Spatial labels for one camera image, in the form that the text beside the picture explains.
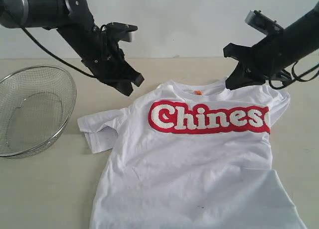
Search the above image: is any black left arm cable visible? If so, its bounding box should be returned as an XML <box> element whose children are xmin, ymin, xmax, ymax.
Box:
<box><xmin>0</xmin><ymin>9</ymin><xmax>97</xmax><ymax>78</ymax></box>

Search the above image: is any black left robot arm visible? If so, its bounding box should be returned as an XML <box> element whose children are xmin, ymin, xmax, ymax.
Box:
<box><xmin>0</xmin><ymin>0</ymin><xmax>144</xmax><ymax>96</ymax></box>

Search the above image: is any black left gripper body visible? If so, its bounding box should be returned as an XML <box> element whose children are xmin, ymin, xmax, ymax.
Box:
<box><xmin>57</xmin><ymin>24</ymin><xmax>128</xmax><ymax>83</ymax></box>

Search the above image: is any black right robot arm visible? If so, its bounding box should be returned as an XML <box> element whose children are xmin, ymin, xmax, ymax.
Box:
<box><xmin>223</xmin><ymin>5</ymin><xmax>319</xmax><ymax>90</ymax></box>

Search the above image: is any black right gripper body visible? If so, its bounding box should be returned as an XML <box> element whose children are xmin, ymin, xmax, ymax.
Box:
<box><xmin>244</xmin><ymin>32</ymin><xmax>297</xmax><ymax>82</ymax></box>

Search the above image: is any white t-shirt red lettering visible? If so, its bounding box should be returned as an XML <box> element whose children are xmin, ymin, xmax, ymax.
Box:
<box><xmin>78</xmin><ymin>80</ymin><xmax>305</xmax><ymax>229</ymax></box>

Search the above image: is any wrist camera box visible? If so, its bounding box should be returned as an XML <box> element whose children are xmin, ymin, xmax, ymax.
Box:
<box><xmin>100</xmin><ymin>22</ymin><xmax>138</xmax><ymax>43</ymax></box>
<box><xmin>245</xmin><ymin>10</ymin><xmax>283</xmax><ymax>35</ymax></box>

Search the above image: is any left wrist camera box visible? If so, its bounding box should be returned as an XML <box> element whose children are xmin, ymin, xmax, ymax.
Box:
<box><xmin>100</xmin><ymin>22</ymin><xmax>138</xmax><ymax>43</ymax></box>

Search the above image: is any round metal mesh basket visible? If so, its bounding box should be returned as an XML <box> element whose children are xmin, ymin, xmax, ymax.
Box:
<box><xmin>0</xmin><ymin>65</ymin><xmax>77</xmax><ymax>159</ymax></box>

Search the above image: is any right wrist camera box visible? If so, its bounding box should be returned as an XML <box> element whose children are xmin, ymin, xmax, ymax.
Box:
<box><xmin>245</xmin><ymin>10</ymin><xmax>283</xmax><ymax>35</ymax></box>

